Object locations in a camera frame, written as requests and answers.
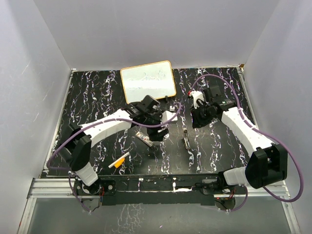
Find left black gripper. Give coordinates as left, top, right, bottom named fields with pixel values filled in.
left=143, top=112, right=169, bottom=142

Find white staple box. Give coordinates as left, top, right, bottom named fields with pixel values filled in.
left=136, top=132, right=154, bottom=147

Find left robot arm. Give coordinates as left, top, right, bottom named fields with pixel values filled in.
left=58, top=95, right=173, bottom=195

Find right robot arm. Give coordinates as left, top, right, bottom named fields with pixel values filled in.
left=189, top=86, right=288, bottom=194

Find white marker pen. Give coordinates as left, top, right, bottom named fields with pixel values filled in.
left=108, top=152, right=130, bottom=169

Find orange marker cap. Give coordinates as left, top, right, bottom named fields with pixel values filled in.
left=114, top=158, right=125, bottom=168

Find orange framed whiteboard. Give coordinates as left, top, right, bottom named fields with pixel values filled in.
left=120, top=60, right=176, bottom=104

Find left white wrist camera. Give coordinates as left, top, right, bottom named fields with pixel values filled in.
left=161, top=105, right=177, bottom=123

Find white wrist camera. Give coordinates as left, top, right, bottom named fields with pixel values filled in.
left=161, top=105, right=177, bottom=123
left=189, top=91, right=205, bottom=109

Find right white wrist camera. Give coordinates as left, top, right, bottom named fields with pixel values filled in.
left=189, top=91, right=205, bottom=109

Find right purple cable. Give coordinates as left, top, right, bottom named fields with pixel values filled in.
left=190, top=74, right=304, bottom=212

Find black front mounting rail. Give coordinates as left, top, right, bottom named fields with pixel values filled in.
left=74, top=174, right=245, bottom=206

